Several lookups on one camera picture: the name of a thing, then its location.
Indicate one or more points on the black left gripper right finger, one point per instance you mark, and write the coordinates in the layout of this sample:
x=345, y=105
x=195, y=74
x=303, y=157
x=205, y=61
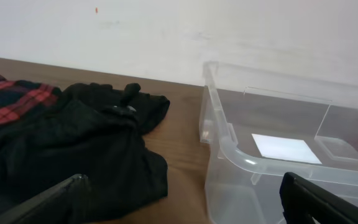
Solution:
x=304, y=202

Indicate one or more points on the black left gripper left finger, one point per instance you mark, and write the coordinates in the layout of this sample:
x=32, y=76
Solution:
x=42, y=205

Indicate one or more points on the black garment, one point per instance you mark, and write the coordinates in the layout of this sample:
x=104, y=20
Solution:
x=93, y=130

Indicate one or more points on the red navy plaid shirt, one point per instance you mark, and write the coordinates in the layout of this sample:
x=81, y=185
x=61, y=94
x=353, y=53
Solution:
x=22, y=98

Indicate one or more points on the white label in bin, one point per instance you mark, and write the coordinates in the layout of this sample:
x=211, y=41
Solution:
x=286, y=149

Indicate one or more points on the clear plastic storage bin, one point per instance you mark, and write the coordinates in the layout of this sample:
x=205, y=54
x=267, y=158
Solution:
x=260, y=125

